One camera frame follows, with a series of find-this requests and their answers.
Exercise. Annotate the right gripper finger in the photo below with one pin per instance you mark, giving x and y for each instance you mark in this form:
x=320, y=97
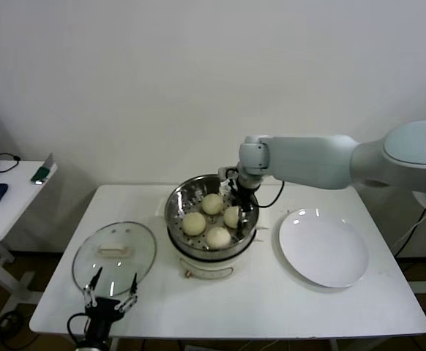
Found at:
x=248, y=212
x=241, y=226

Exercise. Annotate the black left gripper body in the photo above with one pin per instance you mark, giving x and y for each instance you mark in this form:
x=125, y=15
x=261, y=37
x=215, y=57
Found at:
x=101, y=316

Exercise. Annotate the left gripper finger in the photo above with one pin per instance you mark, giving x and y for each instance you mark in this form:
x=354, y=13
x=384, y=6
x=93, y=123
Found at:
x=134, y=290
x=95, y=283

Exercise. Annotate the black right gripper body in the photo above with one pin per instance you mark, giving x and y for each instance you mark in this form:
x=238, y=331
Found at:
x=244, y=199

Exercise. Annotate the white steamed baozi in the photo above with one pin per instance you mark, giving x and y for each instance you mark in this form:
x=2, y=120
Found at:
x=232, y=217
x=194, y=223
x=218, y=237
x=213, y=204

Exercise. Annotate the round glass pot lid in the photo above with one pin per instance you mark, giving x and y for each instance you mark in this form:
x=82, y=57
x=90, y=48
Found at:
x=136, y=256

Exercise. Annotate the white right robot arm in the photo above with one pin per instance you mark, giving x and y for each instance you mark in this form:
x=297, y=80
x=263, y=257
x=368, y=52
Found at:
x=308, y=161

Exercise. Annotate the stainless steel steamer basket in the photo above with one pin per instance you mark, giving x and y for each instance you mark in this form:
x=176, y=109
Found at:
x=176, y=208

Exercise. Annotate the white round plate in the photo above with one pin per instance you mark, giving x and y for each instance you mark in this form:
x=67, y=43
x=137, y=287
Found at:
x=323, y=248

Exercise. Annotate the white side table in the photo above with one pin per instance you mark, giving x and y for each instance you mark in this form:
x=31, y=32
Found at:
x=11, y=219

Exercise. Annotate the green circuit board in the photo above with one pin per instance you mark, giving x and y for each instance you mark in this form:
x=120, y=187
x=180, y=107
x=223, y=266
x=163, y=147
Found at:
x=41, y=177

